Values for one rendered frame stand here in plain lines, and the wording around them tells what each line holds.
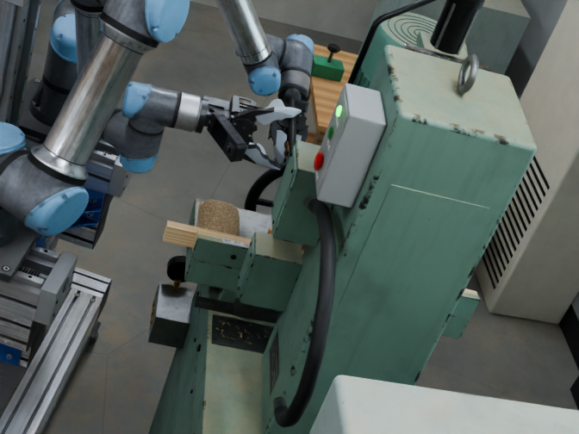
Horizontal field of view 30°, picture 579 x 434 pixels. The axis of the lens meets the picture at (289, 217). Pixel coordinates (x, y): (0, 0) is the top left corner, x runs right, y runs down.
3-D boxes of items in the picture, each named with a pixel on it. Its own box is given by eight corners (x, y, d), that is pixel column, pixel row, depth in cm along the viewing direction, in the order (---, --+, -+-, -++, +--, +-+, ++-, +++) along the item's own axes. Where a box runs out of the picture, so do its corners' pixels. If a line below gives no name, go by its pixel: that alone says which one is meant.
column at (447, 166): (368, 380, 217) (513, 76, 176) (378, 466, 199) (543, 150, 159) (260, 358, 213) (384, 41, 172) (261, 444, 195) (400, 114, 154)
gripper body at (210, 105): (260, 100, 225) (203, 86, 223) (259, 123, 218) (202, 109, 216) (251, 129, 230) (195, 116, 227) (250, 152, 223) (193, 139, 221)
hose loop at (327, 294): (282, 332, 200) (345, 176, 179) (286, 475, 173) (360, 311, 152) (253, 326, 199) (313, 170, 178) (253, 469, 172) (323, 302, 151)
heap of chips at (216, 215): (239, 209, 233) (244, 195, 231) (239, 250, 221) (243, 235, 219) (198, 200, 231) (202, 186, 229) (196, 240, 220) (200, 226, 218)
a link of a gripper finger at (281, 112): (295, 87, 221) (253, 100, 223) (296, 103, 217) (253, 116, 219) (301, 99, 223) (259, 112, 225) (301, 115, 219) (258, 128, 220)
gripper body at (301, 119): (295, 148, 265) (301, 106, 270) (306, 133, 258) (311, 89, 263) (265, 141, 264) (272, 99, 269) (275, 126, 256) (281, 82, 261)
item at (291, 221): (314, 217, 194) (340, 150, 185) (316, 248, 186) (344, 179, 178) (269, 207, 192) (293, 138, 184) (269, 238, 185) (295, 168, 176)
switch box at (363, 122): (348, 173, 176) (382, 90, 167) (352, 209, 168) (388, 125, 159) (312, 164, 175) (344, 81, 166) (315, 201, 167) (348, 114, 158)
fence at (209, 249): (469, 314, 227) (479, 295, 224) (470, 319, 226) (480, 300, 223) (191, 254, 216) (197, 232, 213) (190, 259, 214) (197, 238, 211)
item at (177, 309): (184, 313, 256) (193, 288, 251) (182, 349, 246) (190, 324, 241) (150, 306, 254) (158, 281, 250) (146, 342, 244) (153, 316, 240)
